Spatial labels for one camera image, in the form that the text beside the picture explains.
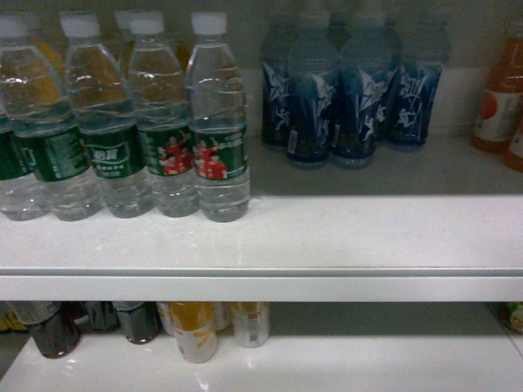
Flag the water bottle players label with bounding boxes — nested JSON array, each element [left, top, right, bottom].
[[128, 11, 199, 217], [186, 11, 250, 223]]

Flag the water bottle shelf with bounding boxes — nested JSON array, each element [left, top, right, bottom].
[[1, 14, 55, 221], [59, 11, 154, 218], [37, 61, 102, 221]]

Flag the yellow white juice bottle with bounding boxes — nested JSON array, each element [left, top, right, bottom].
[[168, 301, 217, 363]]

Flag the orange juice bottle right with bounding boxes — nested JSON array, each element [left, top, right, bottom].
[[471, 33, 522, 153]]

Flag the water bottle rightmost players label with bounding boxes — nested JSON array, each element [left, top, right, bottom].
[[186, 11, 250, 223]]

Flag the white milk drink bottle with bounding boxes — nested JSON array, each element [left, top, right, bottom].
[[229, 301, 270, 348]]

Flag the blue sports drink bottle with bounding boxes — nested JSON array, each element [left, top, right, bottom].
[[331, 11, 392, 169], [261, 15, 296, 149], [286, 7, 337, 169], [386, 8, 450, 150]]

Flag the dark tea bottle below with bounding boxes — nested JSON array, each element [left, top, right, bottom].
[[9, 301, 80, 359]]

